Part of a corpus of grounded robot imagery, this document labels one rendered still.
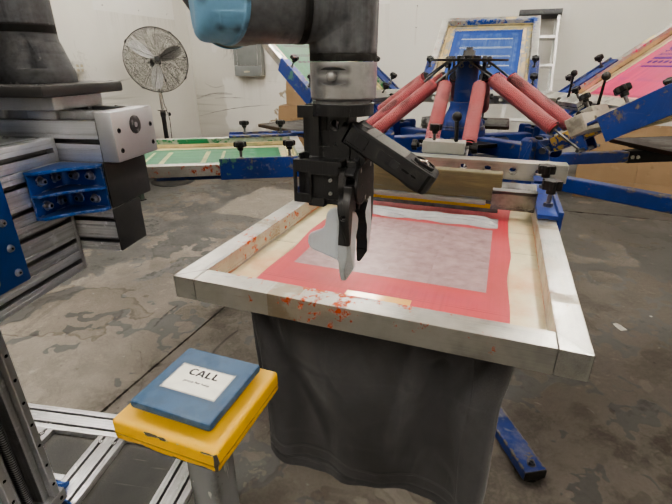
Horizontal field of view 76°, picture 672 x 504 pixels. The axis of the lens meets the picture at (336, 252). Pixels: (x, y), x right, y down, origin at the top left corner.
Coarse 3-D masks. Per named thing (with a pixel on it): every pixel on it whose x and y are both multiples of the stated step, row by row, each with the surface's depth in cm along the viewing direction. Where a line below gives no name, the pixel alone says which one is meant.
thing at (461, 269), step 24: (504, 216) 104; (408, 240) 90; (432, 240) 90; (456, 240) 90; (480, 240) 90; (504, 240) 90; (408, 264) 79; (432, 264) 79; (456, 264) 79; (480, 264) 79; (504, 264) 79; (384, 288) 71; (408, 288) 71; (432, 288) 71; (456, 288) 71; (480, 288) 71; (504, 288) 71; (456, 312) 64; (480, 312) 64; (504, 312) 64
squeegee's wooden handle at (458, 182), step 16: (384, 176) 109; (448, 176) 104; (464, 176) 103; (480, 176) 101; (496, 176) 100; (416, 192) 108; (432, 192) 107; (448, 192) 105; (464, 192) 104; (480, 192) 103
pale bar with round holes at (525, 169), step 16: (432, 160) 127; (448, 160) 126; (464, 160) 124; (480, 160) 123; (496, 160) 122; (512, 160) 122; (528, 160) 122; (512, 176) 121; (528, 176) 120; (560, 176) 117
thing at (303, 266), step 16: (416, 208) 110; (320, 224) 99; (384, 224) 99; (400, 224) 99; (304, 240) 90; (384, 240) 90; (400, 240) 90; (288, 256) 82; (304, 256) 82; (320, 256) 82; (368, 256) 82; (384, 256) 82; (272, 272) 76; (288, 272) 76; (304, 272) 76; (320, 272) 76; (336, 272) 76; (352, 272) 76; (368, 272) 76; (384, 272) 76; (320, 288) 71; (336, 288) 71; (352, 288) 71; (368, 288) 71
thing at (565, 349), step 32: (256, 224) 89; (288, 224) 95; (544, 224) 89; (224, 256) 74; (544, 256) 74; (192, 288) 67; (224, 288) 65; (256, 288) 63; (288, 288) 63; (544, 288) 67; (320, 320) 60; (352, 320) 59; (384, 320) 57; (416, 320) 56; (448, 320) 56; (480, 320) 56; (576, 320) 56; (448, 352) 55; (480, 352) 54; (512, 352) 52; (544, 352) 51; (576, 352) 49
